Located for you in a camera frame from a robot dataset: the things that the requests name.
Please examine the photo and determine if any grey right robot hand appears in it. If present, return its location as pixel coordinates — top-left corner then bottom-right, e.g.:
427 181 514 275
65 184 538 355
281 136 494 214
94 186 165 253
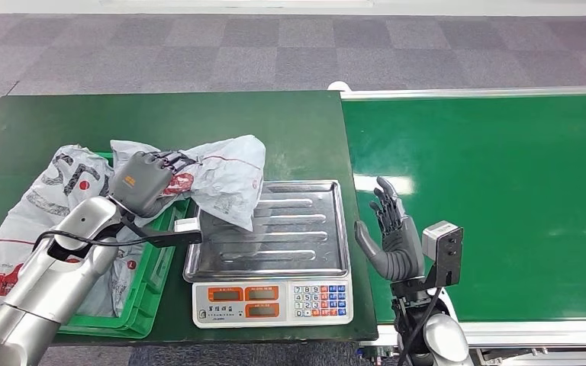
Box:
353 176 427 284

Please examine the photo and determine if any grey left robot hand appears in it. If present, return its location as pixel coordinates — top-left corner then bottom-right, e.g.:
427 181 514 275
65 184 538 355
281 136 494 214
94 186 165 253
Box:
108 149 198 220

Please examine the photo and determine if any small white courier bag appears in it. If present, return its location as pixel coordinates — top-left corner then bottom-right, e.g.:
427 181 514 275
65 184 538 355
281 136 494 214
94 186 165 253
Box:
109 134 268 233

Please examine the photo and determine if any green conveyor belt machine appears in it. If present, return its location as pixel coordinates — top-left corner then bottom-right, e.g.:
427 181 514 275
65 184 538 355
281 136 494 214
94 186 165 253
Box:
327 80 586 366

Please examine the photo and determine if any dark green table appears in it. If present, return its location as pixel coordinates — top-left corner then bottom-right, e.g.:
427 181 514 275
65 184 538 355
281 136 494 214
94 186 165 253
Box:
0 90 379 348

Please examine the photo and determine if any large white courier bag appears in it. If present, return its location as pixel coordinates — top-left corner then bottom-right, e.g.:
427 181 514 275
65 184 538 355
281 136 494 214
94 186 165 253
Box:
0 144 146 319

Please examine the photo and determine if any green plastic crate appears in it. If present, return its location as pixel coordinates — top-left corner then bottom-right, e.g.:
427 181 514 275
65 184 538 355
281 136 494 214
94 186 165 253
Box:
0 151 192 340

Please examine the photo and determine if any electronic scale with steel tray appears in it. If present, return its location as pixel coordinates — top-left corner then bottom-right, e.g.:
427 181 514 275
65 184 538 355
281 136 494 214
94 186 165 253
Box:
182 179 355 330

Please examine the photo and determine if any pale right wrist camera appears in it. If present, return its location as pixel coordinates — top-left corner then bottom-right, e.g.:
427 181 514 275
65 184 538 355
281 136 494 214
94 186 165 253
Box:
420 220 465 291

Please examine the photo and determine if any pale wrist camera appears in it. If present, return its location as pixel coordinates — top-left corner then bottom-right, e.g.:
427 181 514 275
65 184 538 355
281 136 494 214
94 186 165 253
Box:
136 217 204 249
420 220 465 291

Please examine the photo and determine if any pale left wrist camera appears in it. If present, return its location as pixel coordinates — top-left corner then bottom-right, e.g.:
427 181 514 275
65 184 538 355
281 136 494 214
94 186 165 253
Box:
136 217 204 249

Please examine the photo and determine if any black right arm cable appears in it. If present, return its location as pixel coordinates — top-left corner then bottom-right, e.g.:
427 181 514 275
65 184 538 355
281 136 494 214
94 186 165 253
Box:
397 287 444 366

